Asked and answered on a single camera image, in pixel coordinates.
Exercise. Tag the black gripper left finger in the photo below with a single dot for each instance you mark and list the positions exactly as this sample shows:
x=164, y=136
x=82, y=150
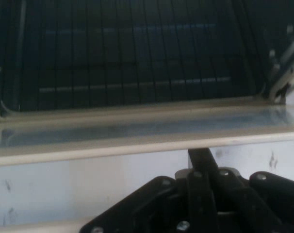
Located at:
x=161, y=206

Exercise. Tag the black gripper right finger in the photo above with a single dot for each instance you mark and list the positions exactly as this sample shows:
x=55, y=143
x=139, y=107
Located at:
x=253, y=206

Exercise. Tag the cream toaster oven body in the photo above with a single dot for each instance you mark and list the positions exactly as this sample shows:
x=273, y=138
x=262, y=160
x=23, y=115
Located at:
x=282, y=68

